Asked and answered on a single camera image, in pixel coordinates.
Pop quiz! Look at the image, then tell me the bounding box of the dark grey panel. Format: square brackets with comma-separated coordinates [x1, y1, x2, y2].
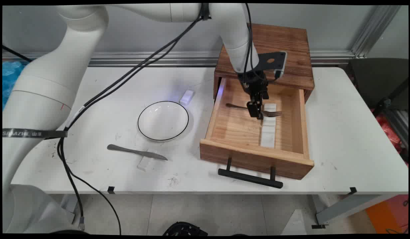
[346, 58, 409, 110]

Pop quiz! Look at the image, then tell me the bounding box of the grey table leg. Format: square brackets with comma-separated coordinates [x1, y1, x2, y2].
[312, 194, 400, 225]

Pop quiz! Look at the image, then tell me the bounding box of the light wooden drawer, black handle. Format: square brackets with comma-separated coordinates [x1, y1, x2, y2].
[199, 77, 315, 189]

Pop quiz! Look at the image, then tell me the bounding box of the orange box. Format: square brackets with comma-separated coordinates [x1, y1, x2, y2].
[364, 195, 409, 234]

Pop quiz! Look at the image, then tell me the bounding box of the horizontal aluminium frame rail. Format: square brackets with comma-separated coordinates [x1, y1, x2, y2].
[2, 50, 356, 68]

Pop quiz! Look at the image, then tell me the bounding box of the white ceramic cutlery rest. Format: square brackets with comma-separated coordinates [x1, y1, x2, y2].
[137, 149, 160, 172]
[262, 103, 277, 127]
[179, 89, 195, 106]
[260, 125, 276, 148]

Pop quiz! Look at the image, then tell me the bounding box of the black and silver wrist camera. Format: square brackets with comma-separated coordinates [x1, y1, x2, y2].
[257, 51, 288, 80]

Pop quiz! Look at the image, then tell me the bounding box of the slanted aluminium frame post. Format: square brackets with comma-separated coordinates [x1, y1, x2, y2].
[351, 5, 402, 59]

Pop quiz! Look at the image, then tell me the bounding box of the silver serrated table knife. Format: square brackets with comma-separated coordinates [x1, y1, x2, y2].
[107, 144, 168, 161]

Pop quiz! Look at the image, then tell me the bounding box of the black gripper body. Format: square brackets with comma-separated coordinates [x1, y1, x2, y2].
[238, 70, 268, 95]

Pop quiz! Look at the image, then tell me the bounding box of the red plastic bag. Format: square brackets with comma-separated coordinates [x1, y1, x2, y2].
[371, 108, 409, 166]

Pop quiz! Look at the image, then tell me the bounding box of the blue plastic bag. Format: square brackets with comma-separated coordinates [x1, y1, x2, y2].
[2, 61, 28, 110]

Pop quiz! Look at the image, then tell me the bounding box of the silver metal fork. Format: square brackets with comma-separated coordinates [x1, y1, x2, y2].
[226, 103, 283, 118]

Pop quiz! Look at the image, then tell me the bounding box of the dark wooden drawer cabinet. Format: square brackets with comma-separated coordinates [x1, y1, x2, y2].
[213, 23, 315, 103]

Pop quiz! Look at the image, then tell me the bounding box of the white plate with black rim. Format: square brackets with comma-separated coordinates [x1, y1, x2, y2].
[137, 101, 190, 141]

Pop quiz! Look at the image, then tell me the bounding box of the black printed velcro strap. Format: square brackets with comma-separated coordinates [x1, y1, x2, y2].
[2, 129, 68, 139]

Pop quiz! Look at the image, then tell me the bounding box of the thin black background cable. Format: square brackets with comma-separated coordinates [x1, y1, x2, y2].
[2, 45, 33, 62]

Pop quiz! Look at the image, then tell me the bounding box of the black round floor device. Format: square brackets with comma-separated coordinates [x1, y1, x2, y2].
[162, 221, 208, 237]

